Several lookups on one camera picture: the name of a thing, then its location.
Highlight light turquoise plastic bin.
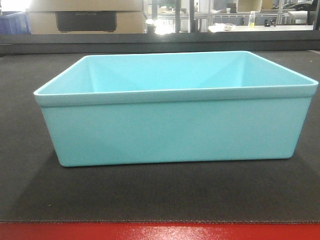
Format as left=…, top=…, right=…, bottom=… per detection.
left=34, top=51, right=318, bottom=167

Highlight dark conveyor belt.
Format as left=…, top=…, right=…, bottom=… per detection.
left=0, top=54, right=320, bottom=223

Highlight red conveyor edge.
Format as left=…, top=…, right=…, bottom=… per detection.
left=0, top=222, right=320, bottom=240

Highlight white background table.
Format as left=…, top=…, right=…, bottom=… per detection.
left=208, top=23, right=313, bottom=33

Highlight yellow liquid bottle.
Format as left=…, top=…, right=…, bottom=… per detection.
left=248, top=10, right=256, bottom=28

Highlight cardboard box with print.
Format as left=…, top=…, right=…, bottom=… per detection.
left=27, top=0, right=148, bottom=35

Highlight blue crate far left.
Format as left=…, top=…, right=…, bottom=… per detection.
left=0, top=11, right=31, bottom=35

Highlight dark conveyor side frame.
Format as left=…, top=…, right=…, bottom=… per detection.
left=0, top=30, right=320, bottom=56

